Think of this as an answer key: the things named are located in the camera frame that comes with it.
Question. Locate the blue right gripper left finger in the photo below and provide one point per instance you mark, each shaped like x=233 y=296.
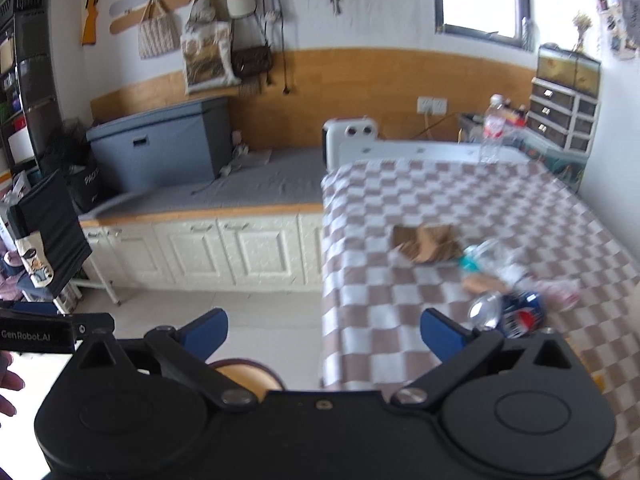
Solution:
x=205 y=335

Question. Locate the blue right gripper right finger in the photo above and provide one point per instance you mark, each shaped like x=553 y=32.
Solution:
x=444 y=337

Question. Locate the wooden piece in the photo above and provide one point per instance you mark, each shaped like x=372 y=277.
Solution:
x=479 y=283

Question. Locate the crushed blue Pepsi can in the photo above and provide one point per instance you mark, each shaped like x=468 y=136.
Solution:
x=515 y=314

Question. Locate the clear white plastic bag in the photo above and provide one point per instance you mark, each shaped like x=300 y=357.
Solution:
x=494 y=258

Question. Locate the torn brown cardboard piece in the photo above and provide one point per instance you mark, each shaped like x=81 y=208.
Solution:
x=427 y=244

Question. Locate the teal round lid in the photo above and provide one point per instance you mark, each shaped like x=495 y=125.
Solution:
x=466 y=263

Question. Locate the white red plastic bag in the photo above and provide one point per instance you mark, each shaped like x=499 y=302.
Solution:
x=561 y=295

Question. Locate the dark brown shoulder bag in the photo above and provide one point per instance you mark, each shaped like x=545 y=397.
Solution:
x=252 y=61

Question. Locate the round tan trash bin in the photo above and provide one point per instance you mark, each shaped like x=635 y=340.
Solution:
x=252 y=375

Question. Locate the person's left hand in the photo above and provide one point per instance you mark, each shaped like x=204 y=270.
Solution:
x=9 y=381

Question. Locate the checkered brown white tablecloth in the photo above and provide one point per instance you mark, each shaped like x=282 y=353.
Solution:
x=373 y=296

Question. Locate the cream cabinet bench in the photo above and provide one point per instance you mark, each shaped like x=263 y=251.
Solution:
x=272 y=248

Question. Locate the black folding chair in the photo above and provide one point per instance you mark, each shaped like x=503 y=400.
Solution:
x=52 y=245

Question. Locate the grey bench cushion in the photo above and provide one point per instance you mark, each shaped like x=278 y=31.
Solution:
x=292 y=176

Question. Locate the clear water bottle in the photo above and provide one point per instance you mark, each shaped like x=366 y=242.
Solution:
x=493 y=131

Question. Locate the grey storage box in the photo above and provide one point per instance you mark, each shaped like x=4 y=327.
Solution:
x=175 y=145

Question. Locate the black shelving unit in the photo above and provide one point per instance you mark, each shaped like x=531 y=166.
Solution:
x=29 y=105

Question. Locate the white drawer organizer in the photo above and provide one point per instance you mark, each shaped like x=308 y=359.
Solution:
x=564 y=117

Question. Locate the printed canvas tote bag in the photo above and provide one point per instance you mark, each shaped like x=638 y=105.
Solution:
x=205 y=45

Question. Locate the glass fish tank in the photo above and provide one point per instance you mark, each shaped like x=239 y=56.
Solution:
x=569 y=69

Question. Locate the knitted cream handbag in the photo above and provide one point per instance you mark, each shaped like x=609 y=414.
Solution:
x=157 y=31

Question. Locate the dark framed window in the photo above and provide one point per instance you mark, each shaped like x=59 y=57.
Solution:
x=499 y=21

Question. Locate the white wall socket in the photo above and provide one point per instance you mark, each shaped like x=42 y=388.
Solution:
x=426 y=105

